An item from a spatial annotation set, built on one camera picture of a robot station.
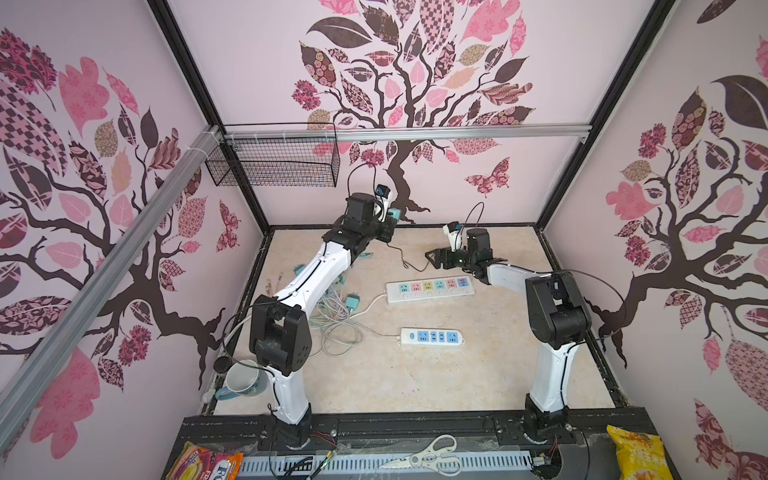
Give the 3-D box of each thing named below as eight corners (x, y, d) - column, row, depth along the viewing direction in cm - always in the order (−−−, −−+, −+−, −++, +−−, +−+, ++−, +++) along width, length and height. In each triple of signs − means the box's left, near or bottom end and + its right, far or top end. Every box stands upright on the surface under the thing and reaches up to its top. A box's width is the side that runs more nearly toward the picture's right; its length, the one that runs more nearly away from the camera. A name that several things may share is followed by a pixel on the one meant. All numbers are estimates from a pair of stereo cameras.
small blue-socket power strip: (400, 345, 91) (400, 341, 88) (400, 332, 93) (400, 328, 91) (462, 345, 91) (464, 341, 88) (460, 333, 93) (462, 328, 91)
